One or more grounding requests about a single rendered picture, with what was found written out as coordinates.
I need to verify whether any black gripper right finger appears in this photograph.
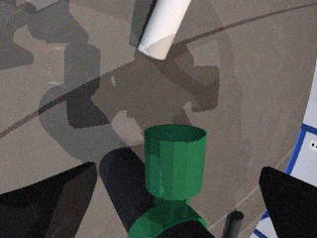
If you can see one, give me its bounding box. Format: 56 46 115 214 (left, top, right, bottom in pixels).
259 167 317 238

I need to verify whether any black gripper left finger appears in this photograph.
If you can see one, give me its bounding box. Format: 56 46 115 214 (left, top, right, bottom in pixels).
0 162 98 238

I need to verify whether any green cup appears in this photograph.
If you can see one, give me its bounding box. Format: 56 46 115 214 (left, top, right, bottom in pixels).
127 124 207 238

